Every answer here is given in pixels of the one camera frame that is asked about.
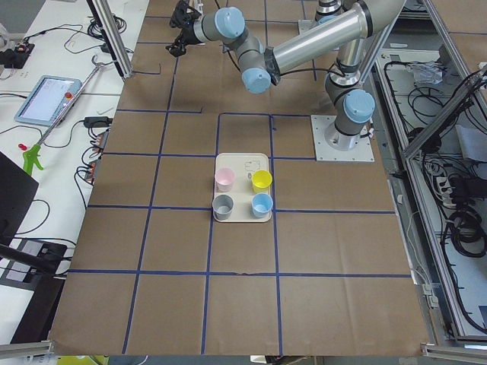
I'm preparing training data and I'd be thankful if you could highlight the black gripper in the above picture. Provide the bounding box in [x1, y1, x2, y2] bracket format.
[166, 0, 202, 56]

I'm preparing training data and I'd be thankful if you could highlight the pink plastic cup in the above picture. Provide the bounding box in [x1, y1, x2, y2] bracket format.
[214, 167, 236, 192]

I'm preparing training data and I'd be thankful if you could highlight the beige serving tray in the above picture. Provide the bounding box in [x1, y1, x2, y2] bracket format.
[214, 153, 272, 223]

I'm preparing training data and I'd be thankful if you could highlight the black power adapter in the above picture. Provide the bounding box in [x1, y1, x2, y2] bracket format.
[83, 116, 113, 129]

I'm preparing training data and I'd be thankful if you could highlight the yellow plastic cup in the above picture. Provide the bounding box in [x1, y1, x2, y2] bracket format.
[251, 170, 273, 194]

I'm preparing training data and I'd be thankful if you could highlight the long reach grabber tool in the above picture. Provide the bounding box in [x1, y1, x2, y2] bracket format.
[23, 56, 110, 176]

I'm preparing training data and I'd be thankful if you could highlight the aluminium frame post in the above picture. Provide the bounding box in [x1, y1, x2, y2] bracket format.
[87, 0, 133, 80]

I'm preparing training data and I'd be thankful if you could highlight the black monitor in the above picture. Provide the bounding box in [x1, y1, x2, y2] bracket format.
[0, 153, 39, 246]

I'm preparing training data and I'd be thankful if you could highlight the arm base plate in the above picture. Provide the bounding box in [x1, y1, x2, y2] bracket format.
[298, 19, 317, 34]
[310, 115, 374, 163]

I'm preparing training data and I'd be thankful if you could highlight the blue teach pendant tablet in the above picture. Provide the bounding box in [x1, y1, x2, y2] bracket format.
[14, 75, 81, 126]

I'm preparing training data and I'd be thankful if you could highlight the grey plastic cup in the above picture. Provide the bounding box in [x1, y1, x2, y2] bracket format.
[212, 194, 234, 221]

